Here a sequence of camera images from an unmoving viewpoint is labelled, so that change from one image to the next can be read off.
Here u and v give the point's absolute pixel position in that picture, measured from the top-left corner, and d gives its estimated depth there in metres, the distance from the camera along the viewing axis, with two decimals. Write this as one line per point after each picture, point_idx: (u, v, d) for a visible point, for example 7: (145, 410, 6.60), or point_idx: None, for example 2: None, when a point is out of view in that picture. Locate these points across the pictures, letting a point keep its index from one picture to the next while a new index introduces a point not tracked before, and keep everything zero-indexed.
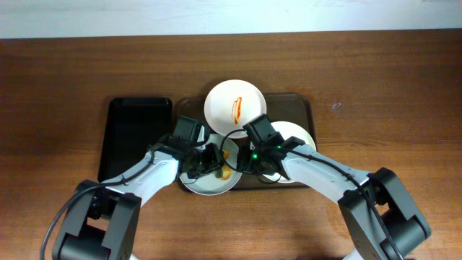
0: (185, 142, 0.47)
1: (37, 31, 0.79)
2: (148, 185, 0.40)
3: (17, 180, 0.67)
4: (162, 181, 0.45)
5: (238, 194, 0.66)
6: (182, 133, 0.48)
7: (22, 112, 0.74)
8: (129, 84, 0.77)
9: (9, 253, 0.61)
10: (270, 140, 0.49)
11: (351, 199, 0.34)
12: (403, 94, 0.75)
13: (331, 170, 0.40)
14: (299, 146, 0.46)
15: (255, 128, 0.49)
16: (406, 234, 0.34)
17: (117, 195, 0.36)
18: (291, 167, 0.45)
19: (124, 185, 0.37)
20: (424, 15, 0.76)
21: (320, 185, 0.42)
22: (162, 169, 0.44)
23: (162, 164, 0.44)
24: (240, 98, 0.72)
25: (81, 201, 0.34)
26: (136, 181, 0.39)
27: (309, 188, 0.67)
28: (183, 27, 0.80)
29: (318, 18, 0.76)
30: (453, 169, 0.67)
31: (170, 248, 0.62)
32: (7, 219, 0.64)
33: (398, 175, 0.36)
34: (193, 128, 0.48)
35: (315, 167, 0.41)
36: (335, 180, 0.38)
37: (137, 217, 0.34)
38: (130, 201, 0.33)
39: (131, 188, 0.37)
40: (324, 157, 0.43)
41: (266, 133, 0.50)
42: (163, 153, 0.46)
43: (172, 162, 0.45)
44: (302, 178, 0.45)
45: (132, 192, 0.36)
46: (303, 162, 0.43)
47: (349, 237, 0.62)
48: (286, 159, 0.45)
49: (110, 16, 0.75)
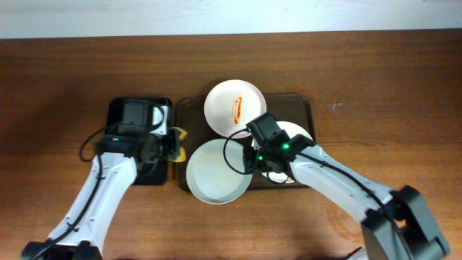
0: (137, 128, 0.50)
1: (36, 31, 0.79)
2: (102, 209, 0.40)
3: (16, 180, 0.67)
4: (124, 183, 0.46)
5: (239, 195, 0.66)
6: (132, 120, 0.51)
7: (21, 112, 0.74)
8: (129, 84, 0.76)
9: (7, 253, 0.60)
10: (275, 139, 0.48)
11: (374, 220, 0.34)
12: (404, 94, 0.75)
13: (349, 183, 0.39)
14: (309, 148, 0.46)
15: (259, 126, 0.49)
16: (426, 254, 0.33)
17: (71, 248, 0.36)
18: (302, 170, 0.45)
19: (75, 231, 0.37)
20: (424, 15, 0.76)
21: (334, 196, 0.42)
22: (115, 176, 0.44)
23: (112, 172, 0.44)
24: (240, 97, 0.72)
25: None
26: (88, 217, 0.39)
27: (309, 188, 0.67)
28: (184, 27, 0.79)
29: (318, 17, 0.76)
30: (453, 169, 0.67)
31: (170, 248, 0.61)
32: (6, 219, 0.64)
33: (422, 196, 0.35)
34: (141, 111, 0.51)
35: (328, 176, 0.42)
36: (354, 194, 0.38)
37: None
38: (84, 253, 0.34)
39: (82, 232, 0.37)
40: (338, 165, 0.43)
41: (271, 132, 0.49)
42: (110, 157, 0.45)
43: (128, 161, 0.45)
44: (311, 182, 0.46)
45: (85, 240, 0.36)
46: (315, 166, 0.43)
47: (349, 237, 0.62)
48: (294, 162, 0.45)
49: (110, 16, 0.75)
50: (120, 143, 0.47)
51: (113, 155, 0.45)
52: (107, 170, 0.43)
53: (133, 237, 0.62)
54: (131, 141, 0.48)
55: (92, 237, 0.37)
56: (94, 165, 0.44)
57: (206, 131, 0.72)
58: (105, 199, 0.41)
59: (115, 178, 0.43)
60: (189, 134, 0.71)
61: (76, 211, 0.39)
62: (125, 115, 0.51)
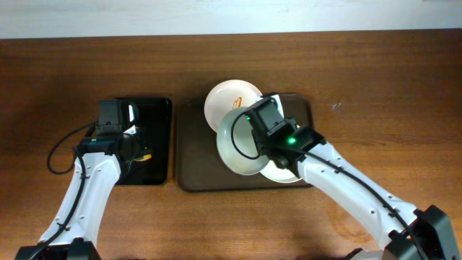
0: (115, 126, 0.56)
1: (36, 31, 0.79)
2: (90, 206, 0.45)
3: (16, 180, 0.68)
4: (109, 180, 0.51)
5: (239, 194, 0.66)
6: (109, 120, 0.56)
7: (21, 112, 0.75)
8: (129, 84, 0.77)
9: (7, 253, 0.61)
10: (278, 129, 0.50)
11: (402, 245, 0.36)
12: (405, 94, 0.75)
13: (369, 198, 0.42)
14: (320, 147, 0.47)
15: (261, 115, 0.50)
16: None
17: (63, 246, 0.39)
18: (312, 172, 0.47)
19: (66, 230, 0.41)
20: (424, 15, 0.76)
21: (350, 206, 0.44)
22: (97, 177, 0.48)
23: (95, 172, 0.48)
24: (240, 98, 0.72)
25: None
26: (78, 217, 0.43)
27: (309, 188, 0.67)
28: (184, 27, 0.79)
29: (318, 17, 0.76)
30: (453, 169, 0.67)
31: (170, 248, 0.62)
32: (6, 219, 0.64)
33: (447, 218, 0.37)
34: (117, 110, 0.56)
35: (346, 184, 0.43)
36: (375, 211, 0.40)
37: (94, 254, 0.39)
38: (79, 248, 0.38)
39: (73, 230, 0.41)
40: (353, 171, 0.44)
41: (273, 123, 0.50)
42: (91, 157, 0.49)
43: (110, 159, 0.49)
44: (322, 185, 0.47)
45: (79, 237, 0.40)
46: (330, 171, 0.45)
47: (349, 237, 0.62)
48: (303, 162, 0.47)
49: (110, 16, 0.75)
50: (97, 144, 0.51)
51: (93, 156, 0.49)
52: (90, 170, 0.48)
53: (133, 237, 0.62)
54: (108, 141, 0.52)
55: (83, 234, 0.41)
56: (76, 167, 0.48)
57: (206, 130, 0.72)
58: (91, 198, 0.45)
59: (99, 176, 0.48)
60: (190, 135, 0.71)
61: (65, 214, 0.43)
62: (103, 116, 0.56)
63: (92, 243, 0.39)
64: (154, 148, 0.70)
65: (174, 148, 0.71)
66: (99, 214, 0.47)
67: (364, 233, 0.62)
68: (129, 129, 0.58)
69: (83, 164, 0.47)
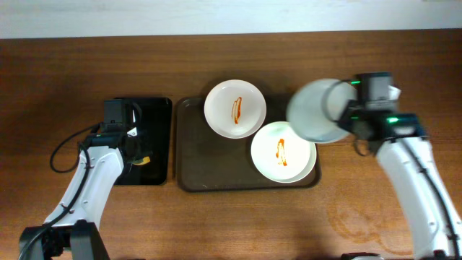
0: (118, 124, 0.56)
1: (35, 32, 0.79)
2: (94, 193, 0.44)
3: (16, 181, 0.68)
4: (112, 173, 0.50)
5: (238, 194, 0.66)
6: (113, 118, 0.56)
7: (22, 112, 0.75)
8: (129, 84, 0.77)
9: (9, 253, 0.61)
10: (377, 109, 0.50)
11: None
12: (404, 94, 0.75)
13: (434, 209, 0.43)
14: (416, 141, 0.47)
15: (369, 84, 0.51)
16: None
17: (67, 227, 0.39)
18: (394, 157, 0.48)
19: (69, 214, 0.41)
20: (427, 15, 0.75)
21: (406, 193, 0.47)
22: (102, 165, 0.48)
23: (99, 162, 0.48)
24: (240, 98, 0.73)
25: (34, 247, 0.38)
26: (81, 201, 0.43)
27: (310, 188, 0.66)
28: (184, 27, 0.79)
29: (319, 17, 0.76)
30: (452, 168, 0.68)
31: (170, 248, 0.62)
32: (8, 219, 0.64)
33: None
34: (120, 109, 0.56)
35: (423, 188, 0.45)
36: (433, 225, 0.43)
37: (98, 237, 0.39)
38: (81, 229, 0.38)
39: (76, 214, 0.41)
40: (434, 176, 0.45)
41: (378, 97, 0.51)
42: (96, 150, 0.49)
43: (114, 152, 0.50)
44: (391, 165, 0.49)
45: (82, 219, 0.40)
46: (413, 170, 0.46)
47: (349, 237, 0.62)
48: (393, 144, 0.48)
49: (110, 16, 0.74)
50: (103, 139, 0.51)
51: (99, 149, 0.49)
52: (94, 161, 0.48)
53: (133, 237, 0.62)
54: (112, 136, 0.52)
55: (85, 218, 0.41)
56: (81, 158, 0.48)
57: (206, 130, 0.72)
58: (96, 185, 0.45)
59: (103, 166, 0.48)
60: (190, 135, 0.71)
61: (69, 198, 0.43)
62: (108, 114, 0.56)
63: (96, 224, 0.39)
64: (155, 148, 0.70)
65: (174, 148, 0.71)
66: (103, 202, 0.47)
67: (364, 234, 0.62)
68: (131, 131, 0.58)
69: (87, 155, 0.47)
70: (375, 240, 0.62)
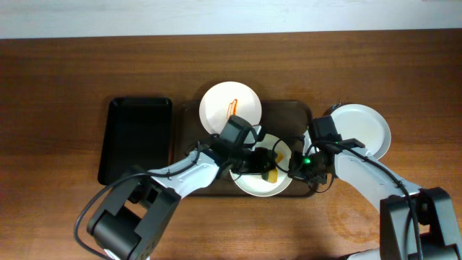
0: (229, 145, 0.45)
1: (33, 32, 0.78)
2: (190, 185, 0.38)
3: (16, 180, 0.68)
4: (199, 185, 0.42)
5: (237, 201, 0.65)
6: (227, 136, 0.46)
7: (19, 112, 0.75)
8: (129, 84, 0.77)
9: (13, 253, 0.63)
10: (328, 139, 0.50)
11: (395, 201, 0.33)
12: (404, 95, 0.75)
13: (381, 176, 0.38)
14: (359, 148, 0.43)
15: (321, 121, 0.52)
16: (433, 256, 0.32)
17: (160, 187, 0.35)
18: (345, 165, 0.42)
19: (167, 180, 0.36)
20: (428, 16, 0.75)
21: (366, 187, 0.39)
22: (204, 170, 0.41)
23: (204, 166, 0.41)
24: (236, 100, 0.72)
25: (125, 183, 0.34)
26: (180, 178, 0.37)
27: (308, 198, 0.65)
28: (183, 27, 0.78)
29: (319, 17, 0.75)
30: (450, 168, 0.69)
31: (170, 248, 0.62)
32: (9, 217, 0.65)
33: (450, 197, 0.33)
34: (240, 132, 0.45)
35: (367, 167, 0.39)
36: (384, 183, 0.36)
37: (172, 214, 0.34)
38: (169, 197, 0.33)
39: (172, 184, 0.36)
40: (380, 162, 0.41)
41: (326, 133, 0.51)
42: (206, 156, 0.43)
43: (214, 167, 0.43)
44: (348, 178, 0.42)
45: (173, 189, 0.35)
46: (356, 161, 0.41)
47: (349, 237, 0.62)
48: (338, 156, 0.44)
49: (110, 15, 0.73)
50: (211, 154, 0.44)
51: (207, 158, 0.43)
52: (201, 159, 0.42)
53: None
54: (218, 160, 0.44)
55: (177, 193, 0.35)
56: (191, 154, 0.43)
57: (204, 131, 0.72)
58: (193, 178, 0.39)
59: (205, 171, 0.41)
60: (188, 135, 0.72)
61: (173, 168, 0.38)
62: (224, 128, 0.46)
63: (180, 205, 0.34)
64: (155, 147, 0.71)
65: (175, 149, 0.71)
66: None
67: (364, 234, 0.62)
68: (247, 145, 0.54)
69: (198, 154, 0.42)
70: (375, 240, 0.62)
